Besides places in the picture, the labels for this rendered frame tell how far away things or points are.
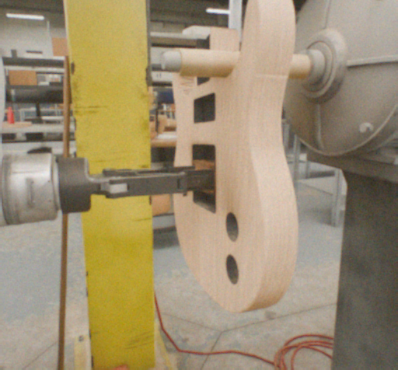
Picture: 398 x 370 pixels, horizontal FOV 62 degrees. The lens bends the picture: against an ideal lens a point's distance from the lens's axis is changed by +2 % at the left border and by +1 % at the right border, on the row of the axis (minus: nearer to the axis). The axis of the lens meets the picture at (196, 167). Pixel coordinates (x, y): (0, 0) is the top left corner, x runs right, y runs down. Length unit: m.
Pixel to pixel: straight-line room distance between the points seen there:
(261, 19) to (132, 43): 0.96
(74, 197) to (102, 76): 0.88
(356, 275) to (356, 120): 0.36
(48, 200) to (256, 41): 0.30
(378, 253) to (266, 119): 0.38
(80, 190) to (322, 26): 0.39
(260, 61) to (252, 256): 0.22
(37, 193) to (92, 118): 0.86
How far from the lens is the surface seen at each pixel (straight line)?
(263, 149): 0.39
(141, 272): 1.47
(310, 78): 0.49
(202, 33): 2.62
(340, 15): 0.52
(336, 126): 0.50
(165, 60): 0.41
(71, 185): 0.44
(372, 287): 0.73
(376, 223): 0.68
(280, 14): 0.40
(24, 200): 0.44
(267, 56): 0.38
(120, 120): 1.29
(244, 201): 0.40
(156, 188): 0.43
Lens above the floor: 1.21
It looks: 12 degrees down
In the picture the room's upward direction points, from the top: straight up
